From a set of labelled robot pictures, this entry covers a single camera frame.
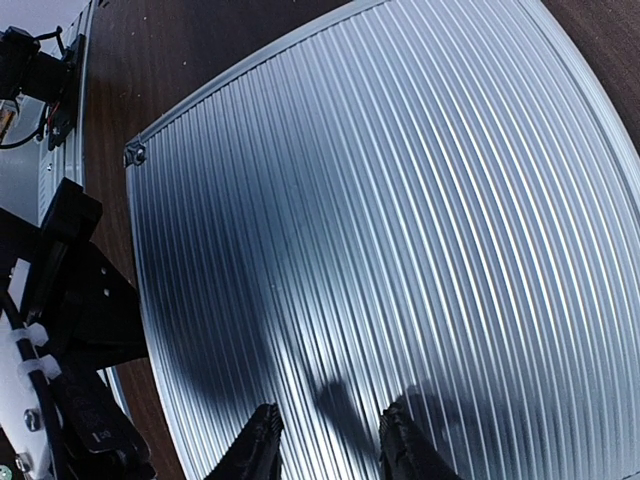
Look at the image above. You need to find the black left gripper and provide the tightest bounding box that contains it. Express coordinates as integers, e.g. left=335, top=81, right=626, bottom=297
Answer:
left=1, top=179, right=150, bottom=479

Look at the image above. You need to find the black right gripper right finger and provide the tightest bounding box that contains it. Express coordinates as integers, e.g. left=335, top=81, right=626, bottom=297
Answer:
left=379, top=402, right=460, bottom=480

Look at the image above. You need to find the aluminium poker case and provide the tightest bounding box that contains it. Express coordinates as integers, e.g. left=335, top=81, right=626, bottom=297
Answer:
left=126, top=1, right=639, bottom=479

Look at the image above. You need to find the aluminium front rail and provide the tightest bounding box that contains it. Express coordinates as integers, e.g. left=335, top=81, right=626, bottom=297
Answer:
left=1, top=1, right=97, bottom=225

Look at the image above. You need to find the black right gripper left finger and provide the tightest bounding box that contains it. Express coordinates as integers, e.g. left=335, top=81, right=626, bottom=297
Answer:
left=206, top=403, right=284, bottom=480

